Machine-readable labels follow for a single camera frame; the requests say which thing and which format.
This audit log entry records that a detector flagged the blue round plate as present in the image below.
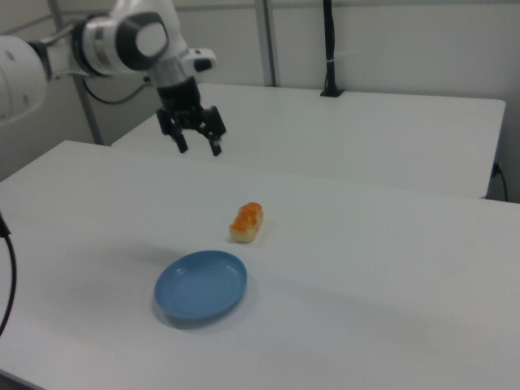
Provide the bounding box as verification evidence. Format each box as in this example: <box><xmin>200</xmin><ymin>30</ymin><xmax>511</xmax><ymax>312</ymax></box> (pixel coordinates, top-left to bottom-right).
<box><xmin>153</xmin><ymin>249</ymin><xmax>249</xmax><ymax>330</ymax></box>

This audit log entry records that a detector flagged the thick black hanging cable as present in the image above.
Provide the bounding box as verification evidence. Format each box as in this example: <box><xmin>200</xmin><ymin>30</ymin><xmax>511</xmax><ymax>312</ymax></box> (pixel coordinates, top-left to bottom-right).
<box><xmin>0</xmin><ymin>207</ymin><xmax>19</xmax><ymax>339</ymax></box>

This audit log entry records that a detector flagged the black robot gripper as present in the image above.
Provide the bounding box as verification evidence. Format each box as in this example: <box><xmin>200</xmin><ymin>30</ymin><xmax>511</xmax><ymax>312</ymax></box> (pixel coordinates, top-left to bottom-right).
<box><xmin>156</xmin><ymin>78</ymin><xmax>227</xmax><ymax>158</ymax></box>

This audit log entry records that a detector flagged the black pole with clamp base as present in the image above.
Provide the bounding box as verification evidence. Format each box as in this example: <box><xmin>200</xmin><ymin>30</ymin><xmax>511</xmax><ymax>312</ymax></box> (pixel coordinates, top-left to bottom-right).
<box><xmin>319</xmin><ymin>0</ymin><xmax>347</xmax><ymax>99</ymax></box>

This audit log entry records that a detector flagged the thin black power cable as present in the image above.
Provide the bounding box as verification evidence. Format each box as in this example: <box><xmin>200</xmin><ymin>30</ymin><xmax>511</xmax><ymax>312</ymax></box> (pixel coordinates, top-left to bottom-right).
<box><xmin>492</xmin><ymin>162</ymin><xmax>509</xmax><ymax>202</ymax></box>

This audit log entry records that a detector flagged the orange glazed bread loaf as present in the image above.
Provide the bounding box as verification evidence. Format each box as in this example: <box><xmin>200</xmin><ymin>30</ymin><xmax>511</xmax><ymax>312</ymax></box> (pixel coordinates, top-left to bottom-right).
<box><xmin>228</xmin><ymin>201</ymin><xmax>267</xmax><ymax>245</ymax></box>

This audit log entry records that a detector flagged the grey metal partition post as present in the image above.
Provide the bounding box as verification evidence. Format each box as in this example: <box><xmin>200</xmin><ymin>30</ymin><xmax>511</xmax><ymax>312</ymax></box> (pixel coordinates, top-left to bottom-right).
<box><xmin>47</xmin><ymin>0</ymin><xmax>103</xmax><ymax>145</ymax></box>
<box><xmin>254</xmin><ymin>0</ymin><xmax>282</xmax><ymax>87</ymax></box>

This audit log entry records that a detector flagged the black cable on robot arm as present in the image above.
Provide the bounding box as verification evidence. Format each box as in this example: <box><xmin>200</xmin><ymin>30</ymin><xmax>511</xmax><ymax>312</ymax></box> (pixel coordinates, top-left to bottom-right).
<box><xmin>82</xmin><ymin>75</ymin><xmax>152</xmax><ymax>106</ymax></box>

